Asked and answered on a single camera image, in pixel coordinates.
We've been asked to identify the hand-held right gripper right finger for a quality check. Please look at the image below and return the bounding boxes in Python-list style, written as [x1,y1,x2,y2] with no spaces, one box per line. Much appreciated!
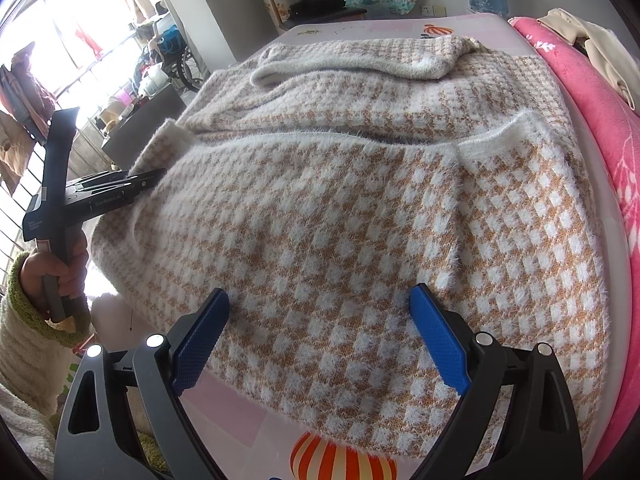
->
[409,283,585,480]

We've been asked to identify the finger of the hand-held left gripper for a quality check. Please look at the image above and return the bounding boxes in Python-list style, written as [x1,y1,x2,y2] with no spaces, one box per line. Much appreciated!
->
[127,168,168,195]

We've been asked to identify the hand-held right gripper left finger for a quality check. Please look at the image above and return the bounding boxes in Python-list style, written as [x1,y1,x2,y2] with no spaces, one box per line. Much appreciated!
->
[54,287,231,480]

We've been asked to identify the beige houndstooth knit coat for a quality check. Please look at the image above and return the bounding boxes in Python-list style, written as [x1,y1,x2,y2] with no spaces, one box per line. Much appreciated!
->
[92,36,613,471]

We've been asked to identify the person's left hand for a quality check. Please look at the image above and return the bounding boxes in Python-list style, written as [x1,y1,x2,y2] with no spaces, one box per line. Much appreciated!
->
[22,232,92,322]

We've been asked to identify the brown hanging garment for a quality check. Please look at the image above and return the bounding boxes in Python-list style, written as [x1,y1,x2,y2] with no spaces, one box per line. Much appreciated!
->
[0,110,38,191]

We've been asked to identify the dark flat panel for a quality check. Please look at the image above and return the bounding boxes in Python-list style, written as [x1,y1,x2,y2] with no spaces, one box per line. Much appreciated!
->
[101,85,188,171]

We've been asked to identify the dark red hanging garment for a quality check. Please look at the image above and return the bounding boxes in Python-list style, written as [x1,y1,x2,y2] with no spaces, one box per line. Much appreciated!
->
[0,45,56,126]

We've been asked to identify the wheelchair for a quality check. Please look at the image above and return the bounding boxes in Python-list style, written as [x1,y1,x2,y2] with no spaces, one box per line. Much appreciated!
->
[145,25,207,93]

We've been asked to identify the black cloth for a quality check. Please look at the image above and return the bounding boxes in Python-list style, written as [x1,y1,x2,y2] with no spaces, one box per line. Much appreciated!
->
[289,0,349,17]

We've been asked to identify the wooden chair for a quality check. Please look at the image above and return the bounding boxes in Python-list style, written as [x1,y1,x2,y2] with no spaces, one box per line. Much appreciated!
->
[254,0,368,36]

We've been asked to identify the pink floral blanket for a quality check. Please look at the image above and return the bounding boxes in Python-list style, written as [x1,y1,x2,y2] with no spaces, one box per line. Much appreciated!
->
[507,16,640,480]

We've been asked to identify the beige garment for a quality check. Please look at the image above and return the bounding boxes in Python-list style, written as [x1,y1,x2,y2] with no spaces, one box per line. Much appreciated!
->
[537,7,640,106]

